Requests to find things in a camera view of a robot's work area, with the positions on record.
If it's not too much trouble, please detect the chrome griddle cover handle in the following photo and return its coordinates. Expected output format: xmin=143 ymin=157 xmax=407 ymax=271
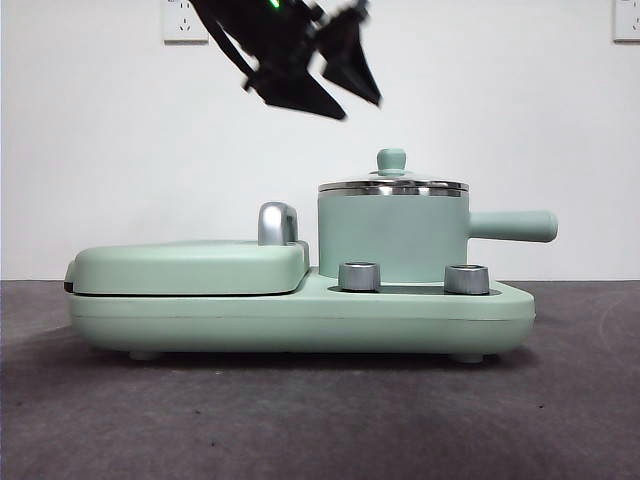
xmin=256 ymin=201 xmax=300 ymax=247

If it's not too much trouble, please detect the mint green griddle cover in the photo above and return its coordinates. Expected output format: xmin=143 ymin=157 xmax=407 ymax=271
xmin=63 ymin=239 xmax=311 ymax=297

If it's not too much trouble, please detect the glass lid with green knob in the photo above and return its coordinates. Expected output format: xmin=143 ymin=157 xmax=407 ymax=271
xmin=317 ymin=147 xmax=470 ymax=193

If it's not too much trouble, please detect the mint green handled steamer pot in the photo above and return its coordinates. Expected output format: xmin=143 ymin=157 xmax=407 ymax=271
xmin=316 ymin=187 xmax=559 ymax=282

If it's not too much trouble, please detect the mint green breakfast machine base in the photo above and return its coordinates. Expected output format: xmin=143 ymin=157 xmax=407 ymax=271
xmin=65 ymin=266 xmax=536 ymax=362

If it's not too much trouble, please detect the white wall socket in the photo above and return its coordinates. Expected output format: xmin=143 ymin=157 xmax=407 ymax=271
xmin=612 ymin=0 xmax=640 ymax=43
xmin=162 ymin=0 xmax=209 ymax=44

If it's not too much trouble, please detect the silver control knob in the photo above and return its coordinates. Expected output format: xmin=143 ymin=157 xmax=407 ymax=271
xmin=443 ymin=263 xmax=490 ymax=295
xmin=337 ymin=260 xmax=381 ymax=292

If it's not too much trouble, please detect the black cable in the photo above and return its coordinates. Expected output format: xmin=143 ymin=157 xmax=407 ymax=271
xmin=192 ymin=0 xmax=262 ymax=76

